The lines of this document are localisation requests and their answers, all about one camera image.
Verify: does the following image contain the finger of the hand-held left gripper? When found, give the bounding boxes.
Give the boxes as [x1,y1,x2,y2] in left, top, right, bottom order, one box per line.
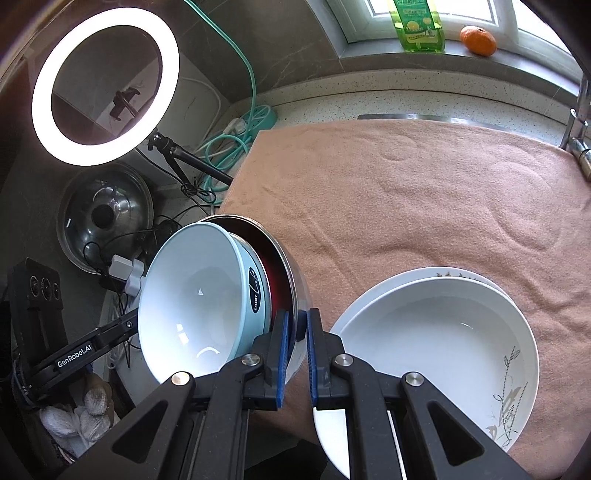
[99,308,140,352]

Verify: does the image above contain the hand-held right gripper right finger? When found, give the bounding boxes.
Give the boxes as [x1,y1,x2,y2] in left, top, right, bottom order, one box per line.
[306,308,532,480]

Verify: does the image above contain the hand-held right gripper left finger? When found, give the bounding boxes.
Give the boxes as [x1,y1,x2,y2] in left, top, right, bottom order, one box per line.
[76,310,294,480]

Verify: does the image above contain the stainless steel bowl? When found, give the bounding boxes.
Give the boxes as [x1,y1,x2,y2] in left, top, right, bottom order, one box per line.
[201,213,315,384]

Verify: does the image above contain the light blue ceramic bowl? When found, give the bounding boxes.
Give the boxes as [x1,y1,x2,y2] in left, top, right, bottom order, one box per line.
[137,222,273,384]

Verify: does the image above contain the red steel-lined bowl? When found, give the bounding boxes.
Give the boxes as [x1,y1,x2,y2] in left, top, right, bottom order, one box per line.
[252,226,296,324]

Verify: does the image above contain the white plate grey leaves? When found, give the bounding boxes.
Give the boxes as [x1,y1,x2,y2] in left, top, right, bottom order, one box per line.
[313,277,540,478]

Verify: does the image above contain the white plate pink flowers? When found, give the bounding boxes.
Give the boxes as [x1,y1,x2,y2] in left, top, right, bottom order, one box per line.
[329,266,513,333]

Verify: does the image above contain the mesh bag of garlic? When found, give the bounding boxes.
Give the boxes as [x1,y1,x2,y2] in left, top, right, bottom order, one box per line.
[39,374,115,455]

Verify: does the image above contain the white plug adapter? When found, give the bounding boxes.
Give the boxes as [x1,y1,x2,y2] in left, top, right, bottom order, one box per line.
[108,255,146,296]

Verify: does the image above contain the glass pot lid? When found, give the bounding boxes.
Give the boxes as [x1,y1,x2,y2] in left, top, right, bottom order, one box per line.
[58,168,154,273]

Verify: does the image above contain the black tripod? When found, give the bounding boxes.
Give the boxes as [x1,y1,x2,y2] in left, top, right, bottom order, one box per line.
[148,133,234,185]

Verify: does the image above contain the pink towel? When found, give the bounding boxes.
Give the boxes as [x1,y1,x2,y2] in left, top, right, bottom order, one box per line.
[222,119,591,480]

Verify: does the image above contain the green white power strip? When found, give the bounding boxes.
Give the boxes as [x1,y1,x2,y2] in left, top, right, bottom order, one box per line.
[225,105,278,136]

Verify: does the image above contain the white framed window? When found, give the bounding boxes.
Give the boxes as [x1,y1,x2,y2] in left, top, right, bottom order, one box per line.
[323,0,583,51]

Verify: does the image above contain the green dish soap bottle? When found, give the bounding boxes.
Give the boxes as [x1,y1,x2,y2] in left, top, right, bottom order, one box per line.
[388,0,445,54]

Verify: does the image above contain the chrome faucet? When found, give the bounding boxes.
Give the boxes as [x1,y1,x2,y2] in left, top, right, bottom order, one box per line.
[558,76,591,181]

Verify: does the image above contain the orange tangerine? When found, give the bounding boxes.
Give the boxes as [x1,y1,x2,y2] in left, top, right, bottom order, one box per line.
[460,25,498,57]

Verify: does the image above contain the white ring light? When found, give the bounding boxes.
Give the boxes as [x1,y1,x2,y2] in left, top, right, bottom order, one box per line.
[31,6,180,165]

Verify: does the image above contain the green hose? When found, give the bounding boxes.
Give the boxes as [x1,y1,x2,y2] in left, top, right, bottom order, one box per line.
[185,0,278,195]

